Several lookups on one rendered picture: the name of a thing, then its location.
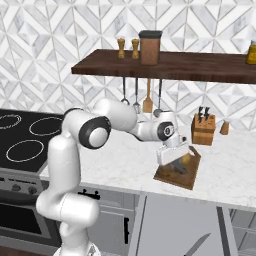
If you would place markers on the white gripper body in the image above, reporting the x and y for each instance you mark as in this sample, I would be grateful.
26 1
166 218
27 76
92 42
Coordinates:
171 154

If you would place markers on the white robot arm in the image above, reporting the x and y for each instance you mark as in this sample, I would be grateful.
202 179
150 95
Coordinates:
63 166

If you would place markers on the brown wooden cutting board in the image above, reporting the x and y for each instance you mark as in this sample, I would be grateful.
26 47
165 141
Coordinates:
178 178

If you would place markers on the brown potato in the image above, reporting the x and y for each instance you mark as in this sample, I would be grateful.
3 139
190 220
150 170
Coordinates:
187 159

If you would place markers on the wooden knife block with knives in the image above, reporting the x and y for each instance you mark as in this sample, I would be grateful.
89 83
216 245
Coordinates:
202 131

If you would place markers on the hanging metal ladle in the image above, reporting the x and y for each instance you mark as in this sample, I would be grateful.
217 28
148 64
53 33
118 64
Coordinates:
159 100

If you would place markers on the hanging wooden spatula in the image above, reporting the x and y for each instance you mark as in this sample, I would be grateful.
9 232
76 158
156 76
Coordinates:
148 103

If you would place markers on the small wooden shaker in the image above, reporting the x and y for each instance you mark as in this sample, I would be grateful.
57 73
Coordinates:
225 128

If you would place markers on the grey drawer front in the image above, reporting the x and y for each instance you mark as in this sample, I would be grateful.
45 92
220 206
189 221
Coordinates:
115 197

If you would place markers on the hanging metal spoon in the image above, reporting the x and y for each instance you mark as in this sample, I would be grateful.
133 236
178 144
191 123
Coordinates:
124 91

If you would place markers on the grey kitchen knife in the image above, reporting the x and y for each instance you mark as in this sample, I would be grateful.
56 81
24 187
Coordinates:
197 245

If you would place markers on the grey cupboard run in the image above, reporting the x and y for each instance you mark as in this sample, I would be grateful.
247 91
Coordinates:
245 233

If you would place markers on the grey cupboard door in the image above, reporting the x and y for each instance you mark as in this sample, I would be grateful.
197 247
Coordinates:
111 230

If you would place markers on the cork jar with black lid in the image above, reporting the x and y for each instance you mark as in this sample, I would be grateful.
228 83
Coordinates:
150 48

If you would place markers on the wooden pepper shaker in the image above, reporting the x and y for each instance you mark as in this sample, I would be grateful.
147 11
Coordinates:
135 49

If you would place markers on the wooden salt shaker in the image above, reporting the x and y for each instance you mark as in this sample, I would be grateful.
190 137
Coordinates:
121 49

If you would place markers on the yellow bottle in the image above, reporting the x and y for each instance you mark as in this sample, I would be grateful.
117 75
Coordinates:
251 53

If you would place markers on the grey oven knob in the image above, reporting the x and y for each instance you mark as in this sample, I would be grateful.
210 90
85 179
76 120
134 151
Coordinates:
15 187
32 190

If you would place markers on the black hob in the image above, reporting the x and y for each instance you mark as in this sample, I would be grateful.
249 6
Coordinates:
20 140

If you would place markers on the steel oven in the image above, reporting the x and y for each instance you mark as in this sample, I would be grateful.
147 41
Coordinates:
20 213

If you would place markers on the dark wooden wall shelf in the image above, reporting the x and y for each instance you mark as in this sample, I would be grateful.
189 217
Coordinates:
186 68

